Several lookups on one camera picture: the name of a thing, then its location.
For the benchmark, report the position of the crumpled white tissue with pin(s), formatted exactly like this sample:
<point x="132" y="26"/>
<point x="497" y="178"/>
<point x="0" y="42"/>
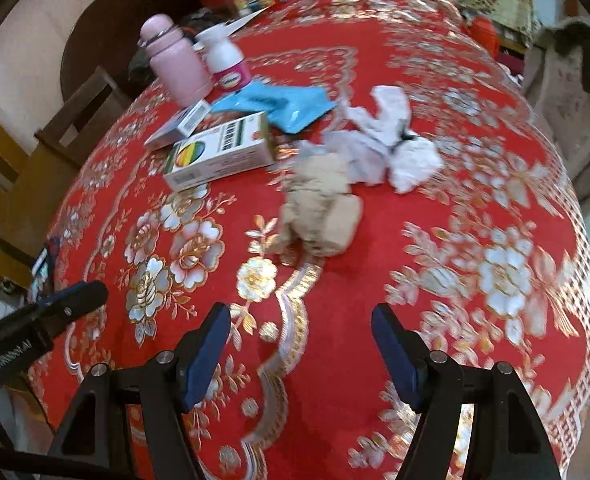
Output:
<point x="415" y="165"/>
<point x="382" y="110"/>

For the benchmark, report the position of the white padded jacket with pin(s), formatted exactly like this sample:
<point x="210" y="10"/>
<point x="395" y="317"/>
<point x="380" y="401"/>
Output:
<point x="550" y="110"/>

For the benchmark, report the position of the dark grey cloth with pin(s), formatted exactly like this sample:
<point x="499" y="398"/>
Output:
<point x="585" y="55"/>

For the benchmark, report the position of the beige socks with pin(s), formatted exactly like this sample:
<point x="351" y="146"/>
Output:
<point x="320" y="210"/>

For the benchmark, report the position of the red plastic object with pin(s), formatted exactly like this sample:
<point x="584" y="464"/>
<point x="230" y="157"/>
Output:
<point x="484" y="37"/>

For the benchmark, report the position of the white crumpled socks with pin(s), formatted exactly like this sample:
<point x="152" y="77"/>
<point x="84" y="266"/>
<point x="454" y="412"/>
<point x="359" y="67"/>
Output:
<point x="350" y="155"/>

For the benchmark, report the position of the white box with rainbow print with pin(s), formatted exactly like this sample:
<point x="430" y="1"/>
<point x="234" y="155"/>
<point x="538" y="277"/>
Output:
<point x="215" y="160"/>

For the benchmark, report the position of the blue plastic packet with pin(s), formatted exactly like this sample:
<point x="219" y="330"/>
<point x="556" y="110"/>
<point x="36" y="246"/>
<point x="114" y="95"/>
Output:
<point x="285" y="102"/>

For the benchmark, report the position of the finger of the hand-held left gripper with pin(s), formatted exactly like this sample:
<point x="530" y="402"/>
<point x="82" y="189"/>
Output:
<point x="80" y="297"/>

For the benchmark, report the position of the red floral tablecloth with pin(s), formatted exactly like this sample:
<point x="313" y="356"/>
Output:
<point x="375" y="260"/>

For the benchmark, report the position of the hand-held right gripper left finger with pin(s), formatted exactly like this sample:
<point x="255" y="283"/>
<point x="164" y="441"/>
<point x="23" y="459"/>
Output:
<point x="205" y="355"/>

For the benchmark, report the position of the round brown tabletop board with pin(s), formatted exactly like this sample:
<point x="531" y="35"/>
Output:
<point x="100" y="35"/>

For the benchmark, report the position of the white pill bottle pink label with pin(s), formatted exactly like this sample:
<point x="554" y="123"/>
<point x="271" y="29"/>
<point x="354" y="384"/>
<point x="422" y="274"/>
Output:
<point x="225" y="57"/>

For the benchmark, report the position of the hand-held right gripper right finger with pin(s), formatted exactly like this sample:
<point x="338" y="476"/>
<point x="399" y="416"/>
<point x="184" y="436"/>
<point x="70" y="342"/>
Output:
<point x="400" y="355"/>

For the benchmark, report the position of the white paper sheet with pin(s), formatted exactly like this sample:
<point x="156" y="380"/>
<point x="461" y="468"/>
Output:
<point x="247" y="19"/>

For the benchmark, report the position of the white and blue medicine box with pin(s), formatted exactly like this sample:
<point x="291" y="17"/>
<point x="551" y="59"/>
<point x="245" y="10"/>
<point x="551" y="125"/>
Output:
<point x="175" y="130"/>

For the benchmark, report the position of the wooden chair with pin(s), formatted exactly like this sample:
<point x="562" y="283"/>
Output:
<point x="85" y="115"/>

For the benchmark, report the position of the pink insulated bottle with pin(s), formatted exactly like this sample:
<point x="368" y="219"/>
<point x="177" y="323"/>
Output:
<point x="180" y="70"/>

